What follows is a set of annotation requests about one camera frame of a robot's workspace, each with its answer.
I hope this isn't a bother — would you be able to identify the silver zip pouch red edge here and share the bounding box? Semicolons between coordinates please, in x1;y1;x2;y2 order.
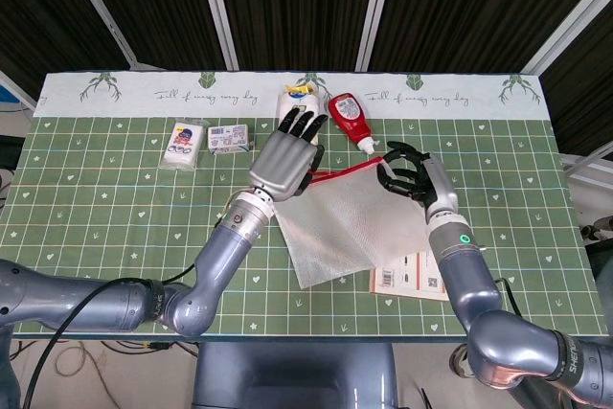
273;153;432;290

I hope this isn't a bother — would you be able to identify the red ketchup squeeze bottle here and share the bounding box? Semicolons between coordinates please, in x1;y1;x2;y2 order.
328;92;376;155

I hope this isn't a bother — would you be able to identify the white partition frame post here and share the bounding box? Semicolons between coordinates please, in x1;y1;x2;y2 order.
354;0;395;73
194;0;239;71
59;0;141;71
522;0;613;76

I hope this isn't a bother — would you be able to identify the grey robot torso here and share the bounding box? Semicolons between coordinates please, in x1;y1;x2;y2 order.
191;342;398;409

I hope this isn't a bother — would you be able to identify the black pleated curtain panel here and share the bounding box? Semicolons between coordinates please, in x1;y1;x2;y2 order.
540;0;613;156
210;0;382;73
71;0;229;70
0;0;133;94
368;0;613;75

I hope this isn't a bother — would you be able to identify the small blue white box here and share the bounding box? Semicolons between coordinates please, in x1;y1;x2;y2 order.
206;124;252;155

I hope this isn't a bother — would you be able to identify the cable with yellow plug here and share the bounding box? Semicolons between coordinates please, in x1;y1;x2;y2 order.
102;339;200;357

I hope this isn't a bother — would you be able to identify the green checkered tablecloth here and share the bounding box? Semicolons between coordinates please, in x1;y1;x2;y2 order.
0;71;613;338

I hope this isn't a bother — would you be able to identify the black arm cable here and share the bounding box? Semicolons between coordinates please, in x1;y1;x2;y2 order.
23;262;200;409
496;276;521;317

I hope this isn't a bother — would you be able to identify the yellow white roll package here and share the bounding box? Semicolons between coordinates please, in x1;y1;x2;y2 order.
278;84;321;146

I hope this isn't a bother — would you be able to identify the orange white flat box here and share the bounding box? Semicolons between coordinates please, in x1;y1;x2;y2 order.
369;250;451;303

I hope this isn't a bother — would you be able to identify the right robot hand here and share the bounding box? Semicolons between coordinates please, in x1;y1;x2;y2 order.
376;140;460;215

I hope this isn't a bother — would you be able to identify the white tissue pack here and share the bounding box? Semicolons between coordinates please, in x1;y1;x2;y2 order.
161;120;202;171

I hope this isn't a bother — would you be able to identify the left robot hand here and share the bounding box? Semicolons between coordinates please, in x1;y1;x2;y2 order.
248;108;329;202

